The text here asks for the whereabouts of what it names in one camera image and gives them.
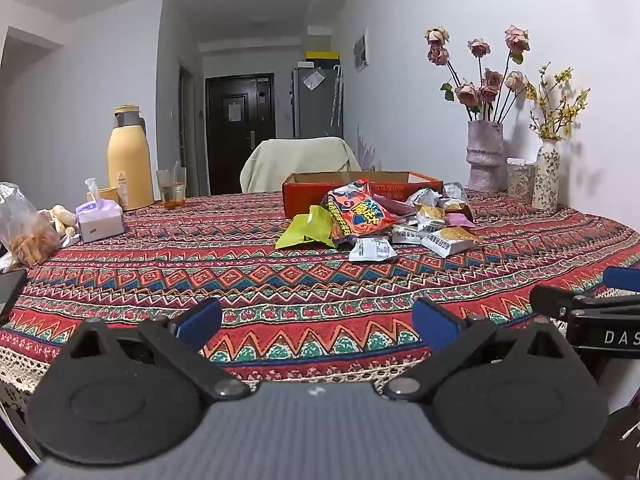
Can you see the floral patterned slim vase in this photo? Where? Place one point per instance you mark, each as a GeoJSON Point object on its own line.
{"type": "Point", "coordinates": [545, 180]}

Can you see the pink snack packet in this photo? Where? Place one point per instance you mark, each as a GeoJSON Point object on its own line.
{"type": "Point", "coordinates": [457, 220]}
{"type": "Point", "coordinates": [397, 206]}

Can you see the red patterned tablecloth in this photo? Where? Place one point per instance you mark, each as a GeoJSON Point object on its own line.
{"type": "Point", "coordinates": [300, 285]}

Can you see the yellow thermos jug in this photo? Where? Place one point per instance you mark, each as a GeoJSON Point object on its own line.
{"type": "Point", "coordinates": [130, 170]}

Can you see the dried pink roses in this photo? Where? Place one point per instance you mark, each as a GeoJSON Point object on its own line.
{"type": "Point", "coordinates": [487, 85]}

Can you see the white door notice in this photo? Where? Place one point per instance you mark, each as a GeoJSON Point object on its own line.
{"type": "Point", "coordinates": [235, 110]}

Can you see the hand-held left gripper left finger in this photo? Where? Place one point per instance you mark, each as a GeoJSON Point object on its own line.
{"type": "Point", "coordinates": [200, 317]}

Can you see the clear jar of seeds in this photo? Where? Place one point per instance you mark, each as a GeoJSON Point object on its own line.
{"type": "Point", "coordinates": [520, 182]}

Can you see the plastic bag of fried snacks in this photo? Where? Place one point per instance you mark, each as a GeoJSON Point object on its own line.
{"type": "Point", "coordinates": [30, 240]}

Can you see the yellow flower branches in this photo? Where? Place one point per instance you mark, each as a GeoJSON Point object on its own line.
{"type": "Point", "coordinates": [555, 115]}

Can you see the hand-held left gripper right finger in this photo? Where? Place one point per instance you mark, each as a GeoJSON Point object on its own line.
{"type": "Point", "coordinates": [435, 325]}

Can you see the black phone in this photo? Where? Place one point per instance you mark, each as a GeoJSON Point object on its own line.
{"type": "Point", "coordinates": [10, 290]}

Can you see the green snack packet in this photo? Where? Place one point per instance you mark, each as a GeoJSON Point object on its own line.
{"type": "Point", "coordinates": [320, 220]}
{"type": "Point", "coordinates": [295, 232]}

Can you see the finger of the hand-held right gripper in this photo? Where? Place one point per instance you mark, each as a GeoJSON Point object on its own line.
{"type": "Point", "coordinates": [550, 297]}
{"type": "Point", "coordinates": [622, 280]}

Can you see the beige cloth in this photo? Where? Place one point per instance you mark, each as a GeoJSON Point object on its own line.
{"type": "Point", "coordinates": [300, 165]}

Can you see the orange cardboard box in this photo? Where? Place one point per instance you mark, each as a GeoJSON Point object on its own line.
{"type": "Point", "coordinates": [300, 200]}

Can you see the wall electrical panel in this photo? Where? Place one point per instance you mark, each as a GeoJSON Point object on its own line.
{"type": "Point", "coordinates": [361, 52]}

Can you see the clear bag on refrigerator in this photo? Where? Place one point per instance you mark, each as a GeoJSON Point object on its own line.
{"type": "Point", "coordinates": [313, 80]}

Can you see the grey refrigerator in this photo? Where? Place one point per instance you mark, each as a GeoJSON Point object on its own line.
{"type": "Point", "coordinates": [312, 110]}

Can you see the clear bag of pastries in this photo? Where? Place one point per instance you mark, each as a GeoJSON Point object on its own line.
{"type": "Point", "coordinates": [62, 217]}

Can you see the clear glass cup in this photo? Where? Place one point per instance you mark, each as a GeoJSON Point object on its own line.
{"type": "Point", "coordinates": [172, 190]}

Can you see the folded white umbrella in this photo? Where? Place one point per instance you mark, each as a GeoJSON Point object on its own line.
{"type": "Point", "coordinates": [336, 95]}

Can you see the black door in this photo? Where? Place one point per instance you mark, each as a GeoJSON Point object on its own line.
{"type": "Point", "coordinates": [225, 150]}

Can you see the large red snack bag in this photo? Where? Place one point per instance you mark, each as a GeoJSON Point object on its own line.
{"type": "Point", "coordinates": [365, 215]}

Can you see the yellow flat box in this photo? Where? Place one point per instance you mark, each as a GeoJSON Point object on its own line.
{"type": "Point", "coordinates": [322, 55]}

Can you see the white tissue box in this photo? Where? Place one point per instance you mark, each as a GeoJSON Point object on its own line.
{"type": "Point", "coordinates": [100, 220]}

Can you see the pile of white gold packets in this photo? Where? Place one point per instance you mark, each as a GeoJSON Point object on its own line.
{"type": "Point", "coordinates": [450, 240]}

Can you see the white snack packet black text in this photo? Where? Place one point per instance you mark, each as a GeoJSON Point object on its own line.
{"type": "Point", "coordinates": [372, 249]}

